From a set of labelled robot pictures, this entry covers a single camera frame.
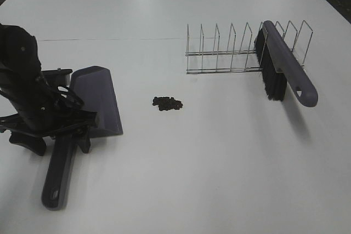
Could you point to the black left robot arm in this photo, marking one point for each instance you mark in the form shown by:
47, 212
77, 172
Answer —
19, 57

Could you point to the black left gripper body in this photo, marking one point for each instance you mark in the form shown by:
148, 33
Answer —
43, 110

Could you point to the purple plastic dustpan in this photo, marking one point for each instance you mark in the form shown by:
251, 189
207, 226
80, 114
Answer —
94, 86

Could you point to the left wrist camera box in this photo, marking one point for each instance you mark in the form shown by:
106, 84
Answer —
58, 77

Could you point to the pile of coffee beans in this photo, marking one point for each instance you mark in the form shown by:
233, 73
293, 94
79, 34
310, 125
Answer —
166, 103

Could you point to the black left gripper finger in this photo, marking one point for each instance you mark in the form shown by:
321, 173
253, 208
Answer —
36, 145
82, 139

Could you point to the chrome wire dish rack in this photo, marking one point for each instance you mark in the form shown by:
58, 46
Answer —
234, 49

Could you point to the purple brush black bristles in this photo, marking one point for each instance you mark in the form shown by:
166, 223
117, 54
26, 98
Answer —
280, 68

